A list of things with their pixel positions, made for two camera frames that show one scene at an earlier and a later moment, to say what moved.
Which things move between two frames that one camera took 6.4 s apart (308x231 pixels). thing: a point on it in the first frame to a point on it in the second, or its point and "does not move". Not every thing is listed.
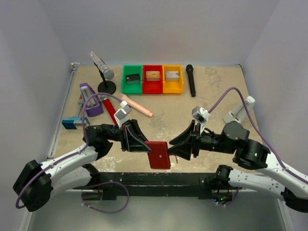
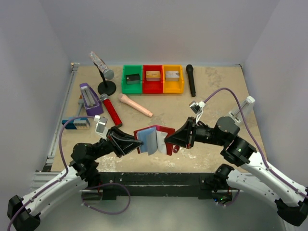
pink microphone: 135,105 does not move
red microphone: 110,107 does not move
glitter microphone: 108,73 does not move
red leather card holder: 159,157 to 153,139
